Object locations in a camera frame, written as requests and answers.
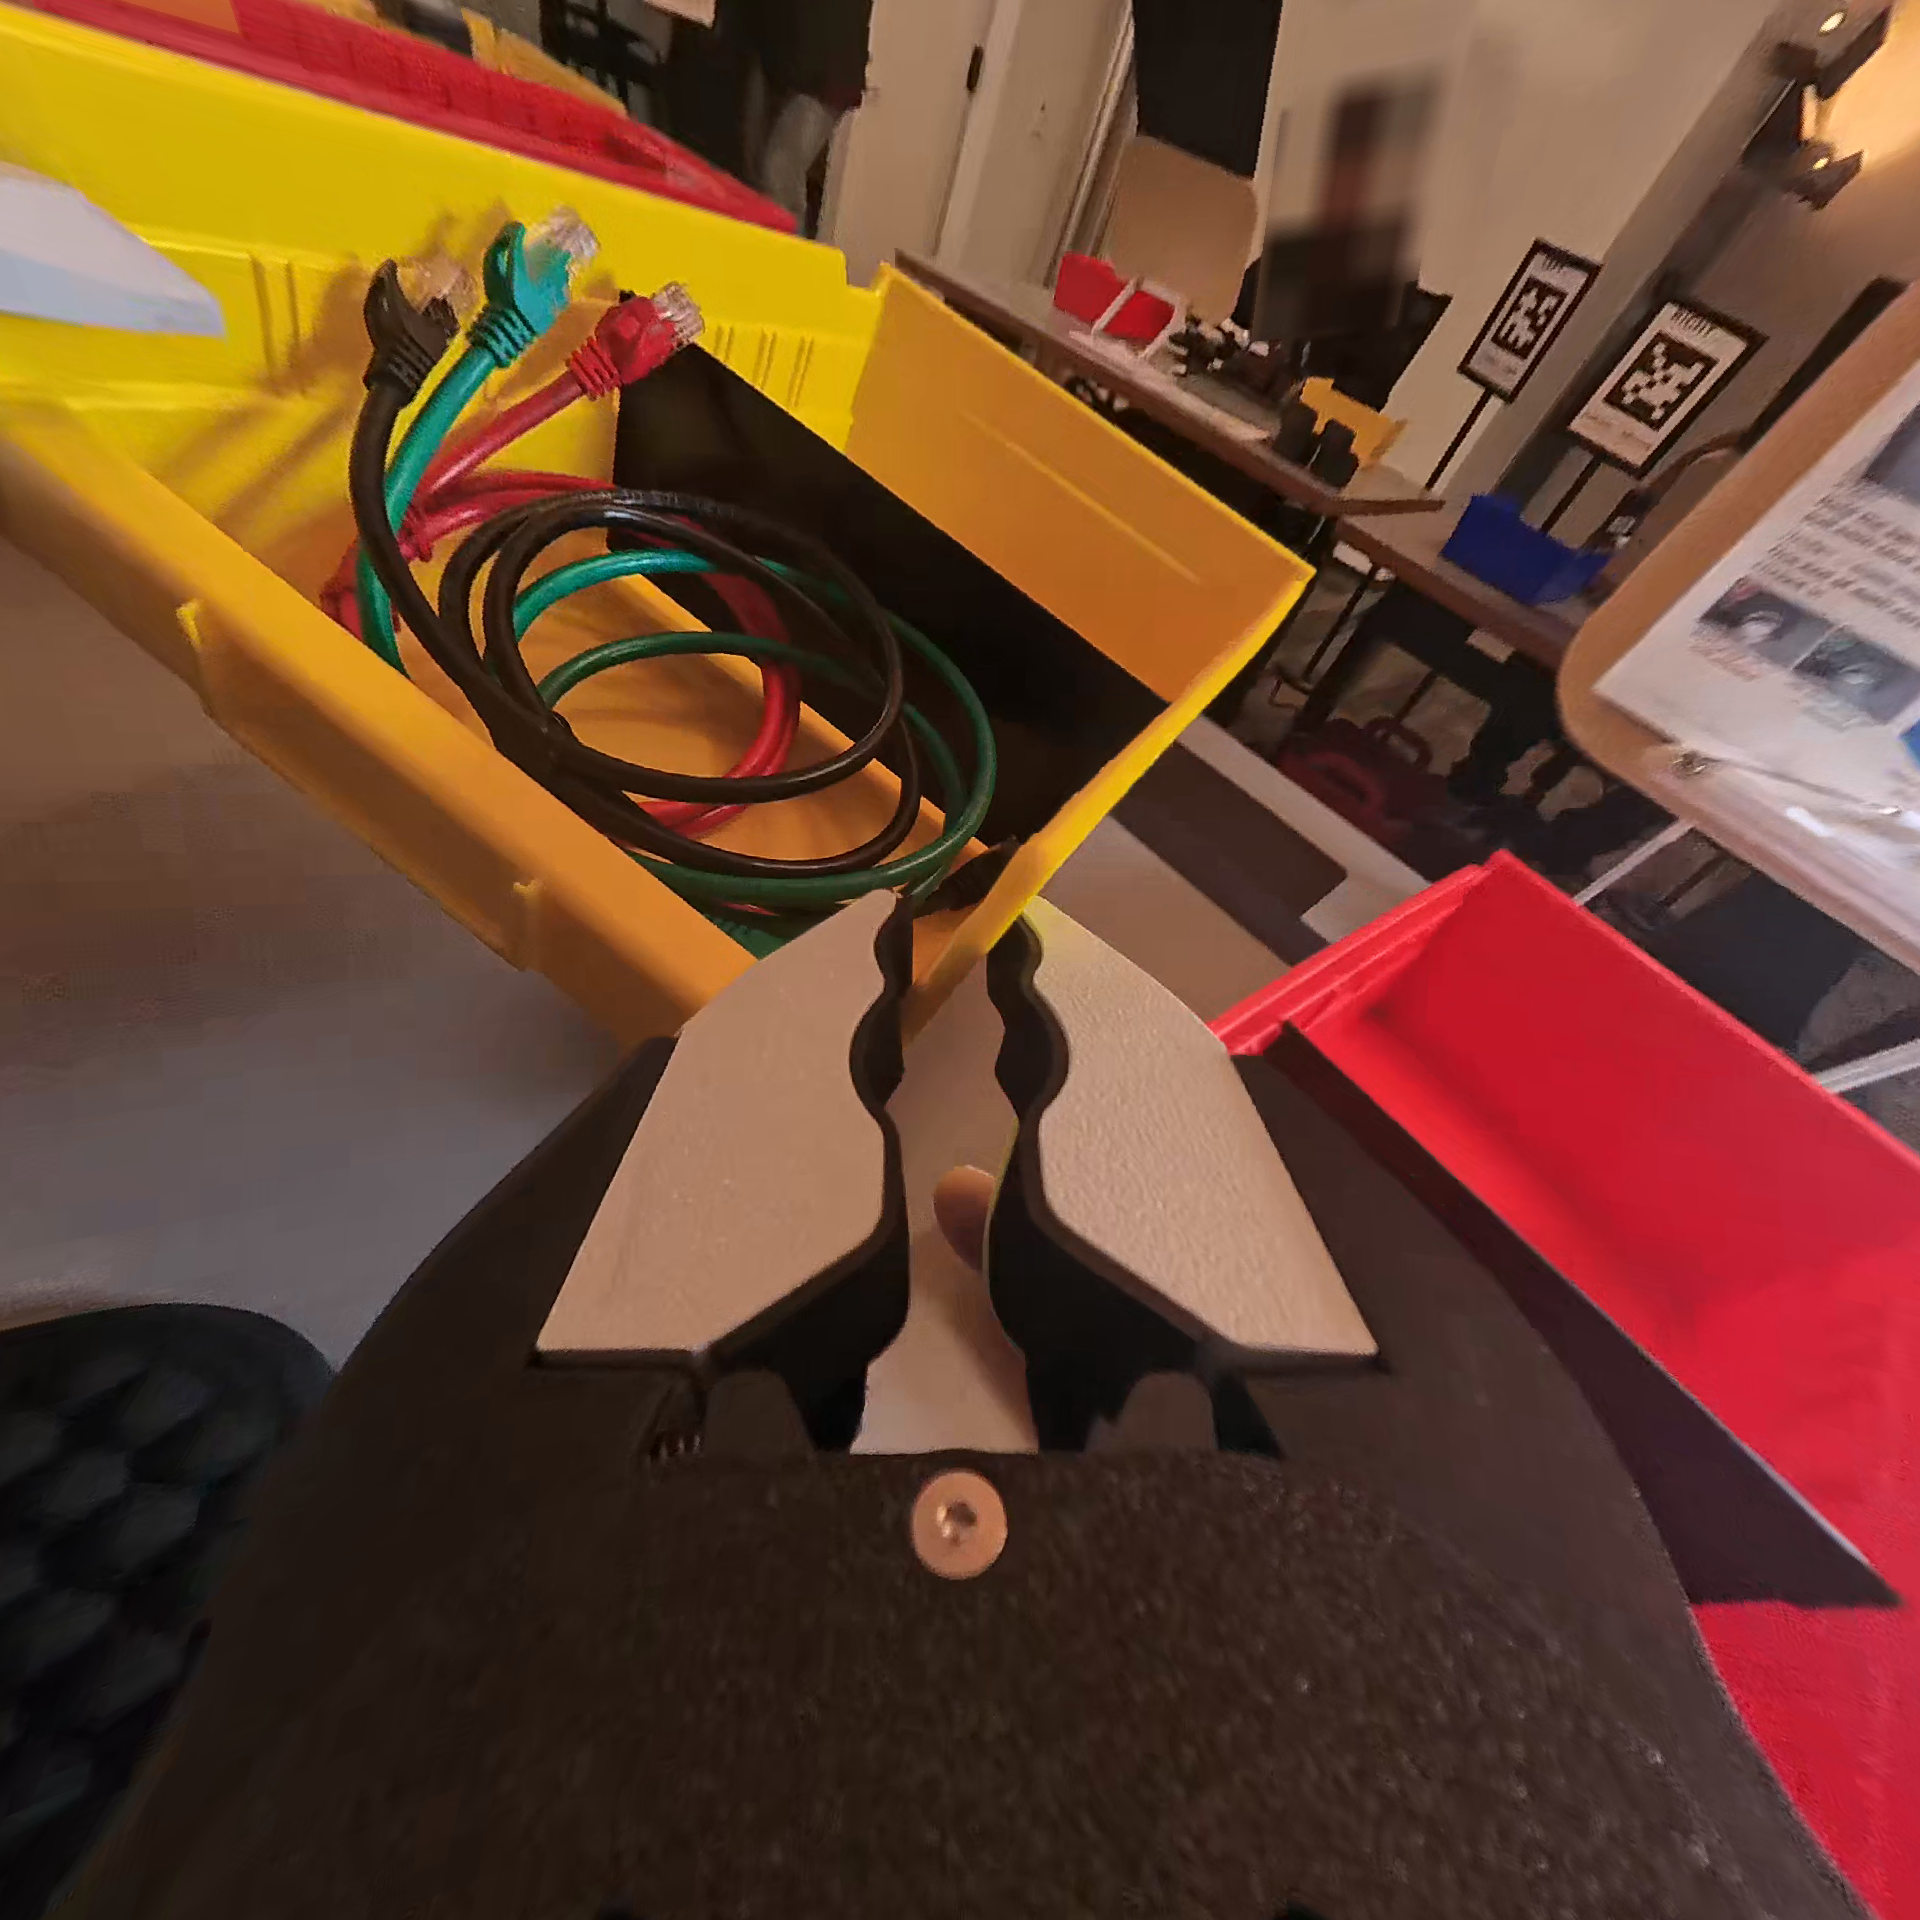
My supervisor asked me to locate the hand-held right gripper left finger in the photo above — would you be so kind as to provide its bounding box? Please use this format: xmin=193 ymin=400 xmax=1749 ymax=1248
xmin=533 ymin=889 xmax=915 ymax=1370

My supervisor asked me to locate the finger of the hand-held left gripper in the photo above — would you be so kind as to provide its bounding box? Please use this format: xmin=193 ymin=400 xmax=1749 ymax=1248
xmin=0 ymin=159 xmax=225 ymax=339

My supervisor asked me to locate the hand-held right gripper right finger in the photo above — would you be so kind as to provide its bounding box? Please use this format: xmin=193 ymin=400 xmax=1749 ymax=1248
xmin=982 ymin=897 xmax=1383 ymax=1370

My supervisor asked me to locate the black ethernet cable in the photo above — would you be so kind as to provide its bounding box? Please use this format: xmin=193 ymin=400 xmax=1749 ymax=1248
xmin=347 ymin=257 xmax=920 ymax=888

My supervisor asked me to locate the green ethernet cable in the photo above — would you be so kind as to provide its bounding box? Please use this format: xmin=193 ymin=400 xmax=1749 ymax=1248
xmin=351 ymin=209 xmax=999 ymax=939

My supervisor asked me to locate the yellow plastic bin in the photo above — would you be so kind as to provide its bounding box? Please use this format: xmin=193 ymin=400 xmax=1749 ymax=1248
xmin=0 ymin=0 xmax=1319 ymax=1052

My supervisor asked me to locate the red plastic bin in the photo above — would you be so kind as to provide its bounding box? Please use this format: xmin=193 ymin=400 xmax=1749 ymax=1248
xmin=1206 ymin=849 xmax=1920 ymax=1920

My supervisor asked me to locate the black bin divider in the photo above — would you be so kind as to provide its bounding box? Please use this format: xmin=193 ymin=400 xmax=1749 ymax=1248
xmin=607 ymin=345 xmax=1171 ymax=888

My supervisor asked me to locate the blue plastic bin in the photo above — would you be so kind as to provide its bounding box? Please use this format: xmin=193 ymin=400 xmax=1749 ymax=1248
xmin=1439 ymin=491 xmax=1616 ymax=607

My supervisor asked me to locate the long work table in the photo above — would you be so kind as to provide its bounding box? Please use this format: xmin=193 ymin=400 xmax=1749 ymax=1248
xmin=896 ymin=247 xmax=1445 ymax=520

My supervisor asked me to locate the black mesh pad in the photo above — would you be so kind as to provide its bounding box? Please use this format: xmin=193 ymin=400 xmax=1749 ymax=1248
xmin=0 ymin=1304 xmax=335 ymax=1920

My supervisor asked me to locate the instruction sheet board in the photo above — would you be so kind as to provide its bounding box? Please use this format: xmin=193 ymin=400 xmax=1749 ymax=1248
xmin=1555 ymin=276 xmax=1920 ymax=977

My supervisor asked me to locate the small red bin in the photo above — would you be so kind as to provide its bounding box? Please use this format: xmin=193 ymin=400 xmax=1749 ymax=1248
xmin=1048 ymin=252 xmax=1186 ymax=351

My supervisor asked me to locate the framed tag sign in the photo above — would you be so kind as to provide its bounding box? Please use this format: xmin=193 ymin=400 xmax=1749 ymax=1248
xmin=1562 ymin=298 xmax=1767 ymax=480
xmin=1458 ymin=237 xmax=1601 ymax=405

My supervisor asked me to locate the red ethernet cable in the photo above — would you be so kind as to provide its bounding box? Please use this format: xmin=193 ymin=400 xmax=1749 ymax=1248
xmin=322 ymin=281 xmax=803 ymax=839

